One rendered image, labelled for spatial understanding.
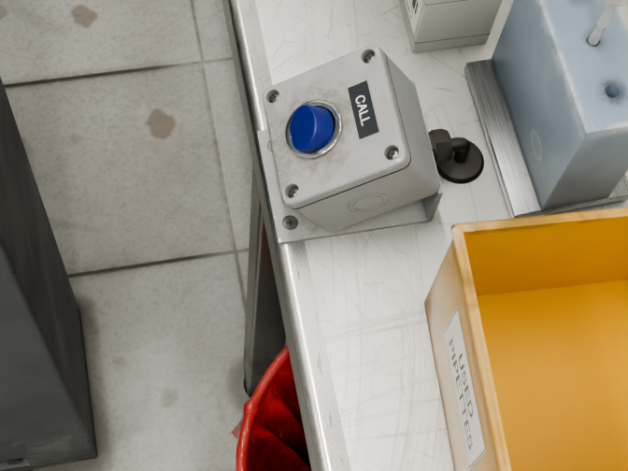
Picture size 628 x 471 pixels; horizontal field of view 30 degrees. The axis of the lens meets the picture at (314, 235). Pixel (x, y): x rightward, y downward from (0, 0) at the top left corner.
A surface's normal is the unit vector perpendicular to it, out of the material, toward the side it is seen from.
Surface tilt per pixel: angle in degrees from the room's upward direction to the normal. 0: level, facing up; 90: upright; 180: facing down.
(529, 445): 0
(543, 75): 90
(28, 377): 90
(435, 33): 90
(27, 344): 90
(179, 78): 0
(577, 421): 0
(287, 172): 30
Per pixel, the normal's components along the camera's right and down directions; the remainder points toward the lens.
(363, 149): -0.43, -0.27
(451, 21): 0.19, 0.90
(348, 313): 0.07, -0.40
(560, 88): -0.97, 0.18
